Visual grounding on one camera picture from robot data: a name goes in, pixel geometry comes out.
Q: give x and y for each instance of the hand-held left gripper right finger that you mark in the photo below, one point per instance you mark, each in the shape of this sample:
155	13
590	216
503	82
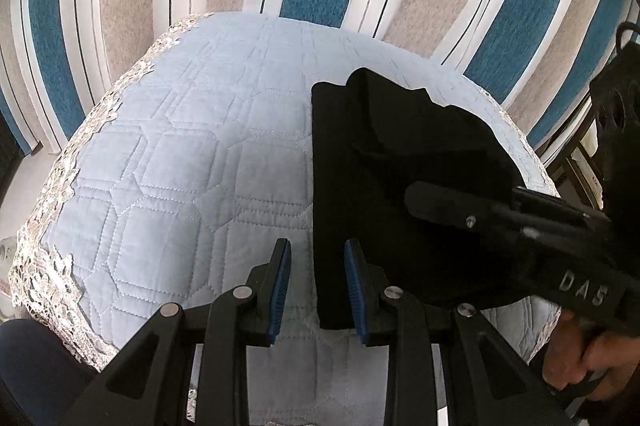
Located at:
356	291

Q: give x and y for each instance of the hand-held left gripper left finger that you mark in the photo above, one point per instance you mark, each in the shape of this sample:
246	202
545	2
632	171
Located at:
280	291

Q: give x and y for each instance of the person's right hand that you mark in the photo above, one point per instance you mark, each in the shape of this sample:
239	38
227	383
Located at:
570	356

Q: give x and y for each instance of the dark ribbed panel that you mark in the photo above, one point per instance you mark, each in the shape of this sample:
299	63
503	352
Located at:
7	145

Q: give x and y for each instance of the light blue quilted cover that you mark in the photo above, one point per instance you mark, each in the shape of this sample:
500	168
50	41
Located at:
200	155

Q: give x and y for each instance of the dark furniture frame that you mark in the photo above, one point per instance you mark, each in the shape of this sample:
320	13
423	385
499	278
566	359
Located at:
567	140

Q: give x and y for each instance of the person's dark blue trouser leg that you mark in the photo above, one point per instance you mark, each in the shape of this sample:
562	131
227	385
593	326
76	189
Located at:
35	366

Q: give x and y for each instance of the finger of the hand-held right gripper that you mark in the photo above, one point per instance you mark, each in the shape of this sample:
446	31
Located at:
440	203
560	206

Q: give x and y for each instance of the white shoe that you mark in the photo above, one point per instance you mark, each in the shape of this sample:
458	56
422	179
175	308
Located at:
5	252

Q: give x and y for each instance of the black pants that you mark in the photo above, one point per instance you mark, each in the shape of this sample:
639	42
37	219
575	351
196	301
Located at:
380	155

